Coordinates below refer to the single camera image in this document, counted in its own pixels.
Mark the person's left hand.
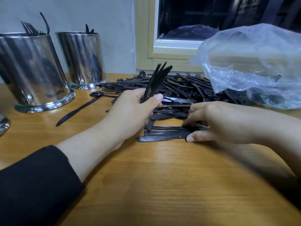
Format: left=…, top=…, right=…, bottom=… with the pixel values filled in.
left=100, top=88, right=164, bottom=149

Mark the person's right hand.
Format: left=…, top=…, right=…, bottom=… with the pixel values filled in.
left=182, top=101, right=264, bottom=145

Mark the bundle of black cutlery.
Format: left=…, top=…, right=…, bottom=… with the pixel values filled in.
left=26, top=22, right=47, bottom=36
left=140, top=63, right=163, bottom=104
left=146, top=66, right=173, bottom=97

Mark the lone black plastic knife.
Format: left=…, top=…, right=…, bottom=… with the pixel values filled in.
left=55, top=91, right=106, bottom=127

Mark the pile of black plastic cutlery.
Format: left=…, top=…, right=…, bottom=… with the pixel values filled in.
left=96, top=70, right=255, bottom=123

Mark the black plastic fork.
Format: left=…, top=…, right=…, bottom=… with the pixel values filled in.
left=20, top=21, right=34, bottom=36
left=39, top=12, right=50, bottom=36

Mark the person's left forearm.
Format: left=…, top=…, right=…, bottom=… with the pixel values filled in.
left=0, top=129, right=120, bottom=226

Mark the person's right forearm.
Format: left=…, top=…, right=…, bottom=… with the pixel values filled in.
left=256, top=113, right=301, bottom=205

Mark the clear plastic bag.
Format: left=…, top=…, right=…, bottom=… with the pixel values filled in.
left=189, top=23, right=301, bottom=110

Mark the dark parked car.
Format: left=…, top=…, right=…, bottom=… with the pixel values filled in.
left=162, top=24, right=219, bottom=40

